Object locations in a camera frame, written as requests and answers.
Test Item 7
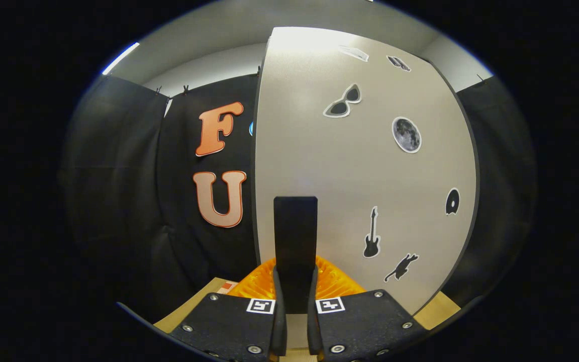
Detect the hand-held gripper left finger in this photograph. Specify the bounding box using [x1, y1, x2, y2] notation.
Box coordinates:
[168, 257, 288, 362]

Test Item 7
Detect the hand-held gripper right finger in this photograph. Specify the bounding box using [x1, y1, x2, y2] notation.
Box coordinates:
[307, 255, 429, 362]

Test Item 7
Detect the black door handle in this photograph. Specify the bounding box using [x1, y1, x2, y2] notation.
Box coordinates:
[273, 196, 319, 315]

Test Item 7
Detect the black backdrop cloth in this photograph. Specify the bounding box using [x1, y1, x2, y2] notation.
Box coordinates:
[58, 73, 536, 322]

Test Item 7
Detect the ceiling light panel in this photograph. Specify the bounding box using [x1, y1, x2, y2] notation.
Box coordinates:
[101, 42, 140, 76]

